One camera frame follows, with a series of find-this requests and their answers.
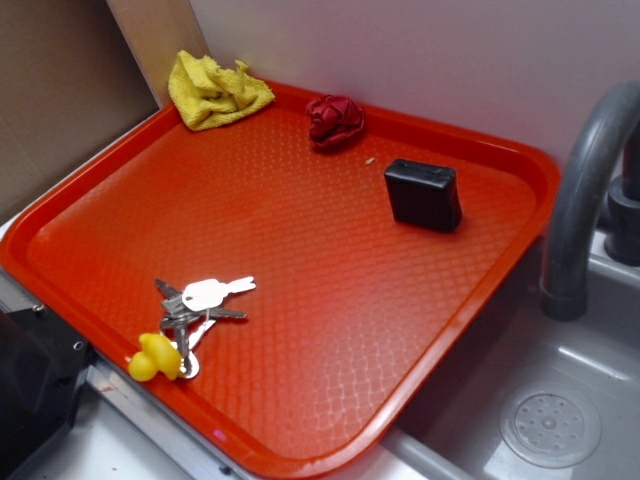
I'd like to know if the crumpled red cloth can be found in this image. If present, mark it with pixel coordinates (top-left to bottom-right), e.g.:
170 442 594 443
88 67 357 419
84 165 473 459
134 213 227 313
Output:
306 95 365 149

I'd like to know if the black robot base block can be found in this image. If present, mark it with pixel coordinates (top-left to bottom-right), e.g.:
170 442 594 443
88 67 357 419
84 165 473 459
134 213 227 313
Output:
1 307 92 479

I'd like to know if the brown cardboard panel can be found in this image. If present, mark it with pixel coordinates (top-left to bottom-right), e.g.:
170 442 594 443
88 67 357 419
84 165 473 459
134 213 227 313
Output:
1 1 157 221

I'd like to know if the round sink drain strainer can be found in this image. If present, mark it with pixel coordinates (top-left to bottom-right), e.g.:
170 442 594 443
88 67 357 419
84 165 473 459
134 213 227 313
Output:
499 382 602 469

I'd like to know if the dark faucet handle base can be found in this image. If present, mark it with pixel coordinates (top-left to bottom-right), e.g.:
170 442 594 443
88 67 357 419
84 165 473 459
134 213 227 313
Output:
604 126 639 267

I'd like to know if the red plastic tray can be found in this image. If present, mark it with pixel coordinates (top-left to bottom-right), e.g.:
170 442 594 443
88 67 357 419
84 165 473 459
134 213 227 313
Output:
1 85 559 479

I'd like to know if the grey faucet spout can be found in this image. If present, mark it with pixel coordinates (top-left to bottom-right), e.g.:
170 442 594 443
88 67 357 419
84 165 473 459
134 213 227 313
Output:
540 80 639 321

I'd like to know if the grey sink basin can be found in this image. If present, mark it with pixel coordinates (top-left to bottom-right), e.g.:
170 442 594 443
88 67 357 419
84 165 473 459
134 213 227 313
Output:
384 246 639 479

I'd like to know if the bunch of silver keys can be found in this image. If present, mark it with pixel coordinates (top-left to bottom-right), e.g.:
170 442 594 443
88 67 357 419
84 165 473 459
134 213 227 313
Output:
155 279 248 379

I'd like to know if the black rectangular block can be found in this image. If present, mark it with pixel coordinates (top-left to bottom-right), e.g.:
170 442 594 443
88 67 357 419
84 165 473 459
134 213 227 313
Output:
384 158 462 233

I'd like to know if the yellow terry cloth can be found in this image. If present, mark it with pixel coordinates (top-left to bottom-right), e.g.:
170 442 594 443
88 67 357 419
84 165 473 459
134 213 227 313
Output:
168 50 275 132

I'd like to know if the yellow rubber duck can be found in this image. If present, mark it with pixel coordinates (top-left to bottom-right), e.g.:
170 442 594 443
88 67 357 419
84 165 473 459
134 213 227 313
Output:
128 333 182 382

